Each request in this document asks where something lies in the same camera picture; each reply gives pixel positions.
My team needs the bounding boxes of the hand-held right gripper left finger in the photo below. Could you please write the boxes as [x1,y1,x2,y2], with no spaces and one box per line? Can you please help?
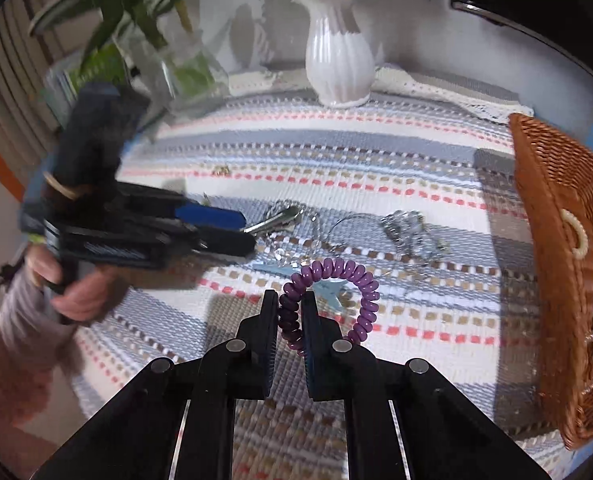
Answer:
[35,290,280,480]

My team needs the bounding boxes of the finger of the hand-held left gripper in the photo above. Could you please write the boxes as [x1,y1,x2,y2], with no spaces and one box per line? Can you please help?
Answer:
[174,199,247,233]
[186,227,257,260]

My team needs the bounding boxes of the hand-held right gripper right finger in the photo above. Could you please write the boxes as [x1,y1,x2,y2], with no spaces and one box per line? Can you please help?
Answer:
[301,291,552,480]

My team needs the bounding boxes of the silver hair clip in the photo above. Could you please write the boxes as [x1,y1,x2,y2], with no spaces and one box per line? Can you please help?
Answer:
[240,201,305,235]

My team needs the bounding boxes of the purple spiral hair tie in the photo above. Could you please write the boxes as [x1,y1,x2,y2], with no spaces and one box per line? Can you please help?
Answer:
[277,258,380,357]

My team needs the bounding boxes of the brown wicker basket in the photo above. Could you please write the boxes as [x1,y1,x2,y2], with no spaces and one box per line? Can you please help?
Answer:
[507,112,593,452]

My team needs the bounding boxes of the person's left forearm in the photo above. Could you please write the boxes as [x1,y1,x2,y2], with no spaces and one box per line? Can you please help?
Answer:
[0,272,84,431]

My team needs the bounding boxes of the person's left hand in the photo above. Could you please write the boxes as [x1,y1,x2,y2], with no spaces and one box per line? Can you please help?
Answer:
[26,247,132,328]

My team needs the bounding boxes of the light blue star hair clip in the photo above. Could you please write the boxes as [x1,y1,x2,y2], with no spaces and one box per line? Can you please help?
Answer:
[250,255,362,311]

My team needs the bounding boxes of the glass vase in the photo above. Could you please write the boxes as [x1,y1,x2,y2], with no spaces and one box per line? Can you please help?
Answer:
[126,25,230,116]

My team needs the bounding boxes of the striped woven table mat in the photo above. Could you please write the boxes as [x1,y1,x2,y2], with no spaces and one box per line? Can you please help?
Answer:
[71,62,572,480]

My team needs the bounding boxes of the green leafy plant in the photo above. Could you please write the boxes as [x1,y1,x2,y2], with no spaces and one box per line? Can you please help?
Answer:
[29,0,217,96]

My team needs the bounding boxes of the white ribbed vase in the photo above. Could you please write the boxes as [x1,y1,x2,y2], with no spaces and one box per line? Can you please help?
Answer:
[304,0,377,109]

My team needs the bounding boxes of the white lace cloth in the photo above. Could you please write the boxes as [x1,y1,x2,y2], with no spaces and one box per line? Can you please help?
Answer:
[226,62,535,123]

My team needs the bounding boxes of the black monitor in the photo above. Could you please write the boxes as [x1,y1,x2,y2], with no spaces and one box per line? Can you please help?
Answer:
[447,0,593,91]

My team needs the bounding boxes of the clear bead bracelet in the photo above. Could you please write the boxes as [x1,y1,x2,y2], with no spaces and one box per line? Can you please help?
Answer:
[261,210,327,273]

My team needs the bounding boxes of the silver ring bracelet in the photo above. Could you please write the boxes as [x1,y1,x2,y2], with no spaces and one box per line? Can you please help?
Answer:
[321,214,392,256]

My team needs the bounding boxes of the silver chain jewelry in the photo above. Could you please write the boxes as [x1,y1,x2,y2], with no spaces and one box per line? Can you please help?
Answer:
[381,210,451,262]

